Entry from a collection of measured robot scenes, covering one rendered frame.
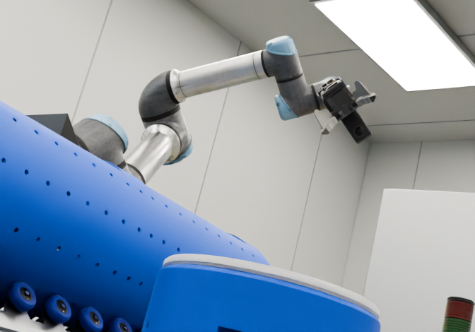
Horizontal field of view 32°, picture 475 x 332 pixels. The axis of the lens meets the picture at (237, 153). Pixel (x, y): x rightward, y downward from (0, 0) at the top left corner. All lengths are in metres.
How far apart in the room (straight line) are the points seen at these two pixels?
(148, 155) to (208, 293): 1.23
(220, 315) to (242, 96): 5.00
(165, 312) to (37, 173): 0.33
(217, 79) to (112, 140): 0.43
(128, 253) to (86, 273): 0.08
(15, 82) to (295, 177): 2.55
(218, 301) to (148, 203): 0.50
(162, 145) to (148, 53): 3.07
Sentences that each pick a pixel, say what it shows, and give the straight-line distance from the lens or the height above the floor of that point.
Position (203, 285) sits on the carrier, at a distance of 0.92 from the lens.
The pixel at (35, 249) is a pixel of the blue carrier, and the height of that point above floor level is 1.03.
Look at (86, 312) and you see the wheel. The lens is 1.32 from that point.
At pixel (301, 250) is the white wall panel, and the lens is 6.40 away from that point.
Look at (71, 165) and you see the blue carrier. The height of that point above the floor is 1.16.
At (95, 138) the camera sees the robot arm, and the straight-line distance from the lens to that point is 1.88.
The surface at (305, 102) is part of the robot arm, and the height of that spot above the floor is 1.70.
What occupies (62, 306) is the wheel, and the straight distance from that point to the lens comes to 1.28.
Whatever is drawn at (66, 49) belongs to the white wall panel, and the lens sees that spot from 4.83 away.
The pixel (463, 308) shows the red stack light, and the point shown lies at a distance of 1.98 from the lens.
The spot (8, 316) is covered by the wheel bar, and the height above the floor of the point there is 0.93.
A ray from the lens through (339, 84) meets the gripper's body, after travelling 2.00.
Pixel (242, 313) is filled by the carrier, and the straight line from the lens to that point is 0.90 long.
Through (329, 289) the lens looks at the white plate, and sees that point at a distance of 0.93.
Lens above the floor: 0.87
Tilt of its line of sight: 18 degrees up
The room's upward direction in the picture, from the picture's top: 14 degrees clockwise
